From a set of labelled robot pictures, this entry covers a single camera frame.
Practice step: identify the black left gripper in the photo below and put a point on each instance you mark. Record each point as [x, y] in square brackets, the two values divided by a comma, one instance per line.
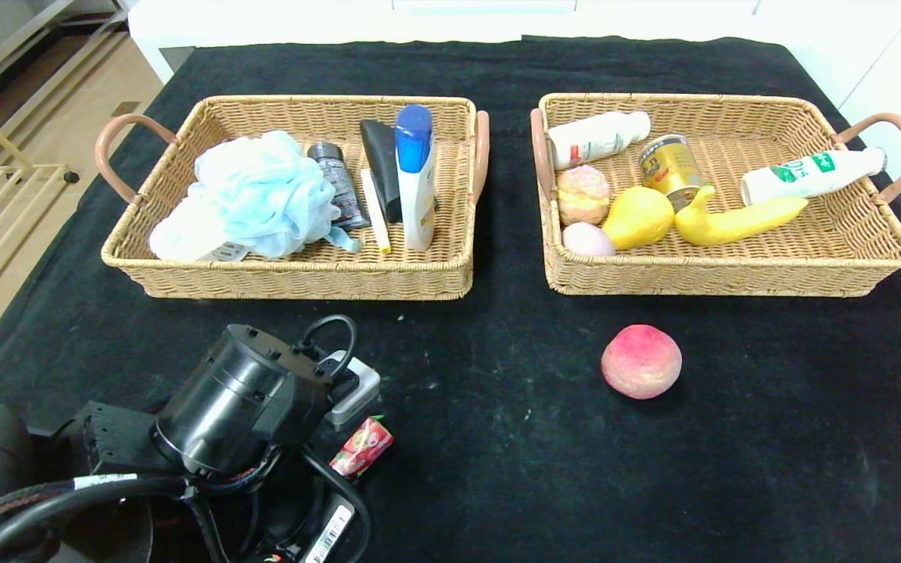
[331, 534]

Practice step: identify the red Hi-Chew candy pack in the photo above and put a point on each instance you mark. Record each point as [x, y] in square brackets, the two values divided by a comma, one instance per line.
[363, 446]

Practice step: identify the white milk bottle green label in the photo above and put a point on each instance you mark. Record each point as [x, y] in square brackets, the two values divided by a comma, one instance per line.
[802, 177]

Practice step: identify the yellow banana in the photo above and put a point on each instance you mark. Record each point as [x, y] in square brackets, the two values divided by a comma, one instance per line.
[732, 227]

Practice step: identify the pink peach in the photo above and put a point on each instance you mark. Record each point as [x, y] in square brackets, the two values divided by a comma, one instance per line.
[642, 363]

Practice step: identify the white marker yellow cap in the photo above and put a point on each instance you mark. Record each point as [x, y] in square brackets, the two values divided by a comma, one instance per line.
[377, 215]

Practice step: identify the gold drink can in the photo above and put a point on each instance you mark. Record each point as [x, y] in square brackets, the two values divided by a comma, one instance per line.
[669, 166]

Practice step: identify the light blue bath loofah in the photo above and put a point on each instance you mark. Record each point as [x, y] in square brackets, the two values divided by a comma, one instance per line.
[263, 191]

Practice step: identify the pale pink round ball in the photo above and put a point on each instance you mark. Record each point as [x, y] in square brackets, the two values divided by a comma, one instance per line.
[587, 240]

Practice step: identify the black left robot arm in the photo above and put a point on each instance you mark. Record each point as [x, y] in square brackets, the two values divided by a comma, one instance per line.
[224, 399]

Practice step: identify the black tablecloth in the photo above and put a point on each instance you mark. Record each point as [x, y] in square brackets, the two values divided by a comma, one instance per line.
[576, 485]

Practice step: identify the white cabinet front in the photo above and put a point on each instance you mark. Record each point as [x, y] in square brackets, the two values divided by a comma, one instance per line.
[888, 78]

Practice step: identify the yellow pear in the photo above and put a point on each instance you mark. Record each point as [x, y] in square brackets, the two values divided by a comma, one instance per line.
[638, 219]

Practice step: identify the white round plastic container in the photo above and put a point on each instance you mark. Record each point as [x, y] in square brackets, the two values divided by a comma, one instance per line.
[181, 234]

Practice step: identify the grey squeeze tube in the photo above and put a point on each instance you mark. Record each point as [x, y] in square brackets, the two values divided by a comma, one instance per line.
[341, 188]

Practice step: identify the white shampoo bottle blue cap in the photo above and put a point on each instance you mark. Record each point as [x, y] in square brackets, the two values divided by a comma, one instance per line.
[417, 195]

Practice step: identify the black squeeze tube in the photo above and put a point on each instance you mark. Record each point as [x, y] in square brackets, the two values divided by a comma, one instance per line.
[382, 156]

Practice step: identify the pink cream puff bun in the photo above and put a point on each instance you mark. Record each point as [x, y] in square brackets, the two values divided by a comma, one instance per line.
[582, 195]

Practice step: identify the white bottle with red label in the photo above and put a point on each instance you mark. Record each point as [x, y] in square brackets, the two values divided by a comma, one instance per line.
[595, 139]

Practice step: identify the brown floor outlet plate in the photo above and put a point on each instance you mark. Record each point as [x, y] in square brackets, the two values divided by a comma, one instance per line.
[123, 108]

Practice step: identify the beige wooden rack on wheels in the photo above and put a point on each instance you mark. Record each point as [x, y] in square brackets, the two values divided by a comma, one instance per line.
[28, 166]

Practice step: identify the white table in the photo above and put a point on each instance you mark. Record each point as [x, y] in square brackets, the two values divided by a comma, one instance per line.
[177, 23]

